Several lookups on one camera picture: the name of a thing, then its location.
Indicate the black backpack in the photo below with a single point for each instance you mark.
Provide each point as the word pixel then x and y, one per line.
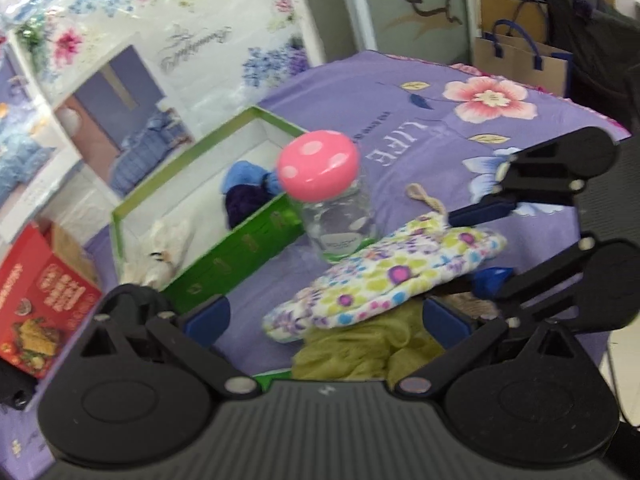
pixel 590 35

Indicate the purple floral blanket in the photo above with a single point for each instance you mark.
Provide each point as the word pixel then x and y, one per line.
pixel 400 125

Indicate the blue bedding package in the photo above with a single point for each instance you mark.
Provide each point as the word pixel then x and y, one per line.
pixel 25 160

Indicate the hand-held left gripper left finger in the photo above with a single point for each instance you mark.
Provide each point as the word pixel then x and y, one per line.
pixel 207 317

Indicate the tan fibre scrub pad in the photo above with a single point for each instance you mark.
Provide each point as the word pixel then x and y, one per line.
pixel 472 305

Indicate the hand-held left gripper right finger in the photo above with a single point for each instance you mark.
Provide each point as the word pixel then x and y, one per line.
pixel 444 321

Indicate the olive mesh bath sponge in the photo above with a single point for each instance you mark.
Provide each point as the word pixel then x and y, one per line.
pixel 350 350

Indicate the glass jar with pink lid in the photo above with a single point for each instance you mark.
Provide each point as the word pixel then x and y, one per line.
pixel 320 160

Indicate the white plush toy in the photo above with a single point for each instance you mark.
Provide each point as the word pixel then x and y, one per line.
pixel 165 245

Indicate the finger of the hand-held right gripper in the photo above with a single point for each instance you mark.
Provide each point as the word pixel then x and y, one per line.
pixel 480 213
pixel 492 281

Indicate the green cardboard box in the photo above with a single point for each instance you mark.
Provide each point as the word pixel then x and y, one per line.
pixel 235 255

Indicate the floral oven mitt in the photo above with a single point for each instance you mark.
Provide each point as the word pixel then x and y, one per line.
pixel 390 270

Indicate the red cracker box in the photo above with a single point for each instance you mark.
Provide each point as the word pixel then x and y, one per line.
pixel 45 300

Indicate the floral bedding package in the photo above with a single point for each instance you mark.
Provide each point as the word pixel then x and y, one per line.
pixel 210 20

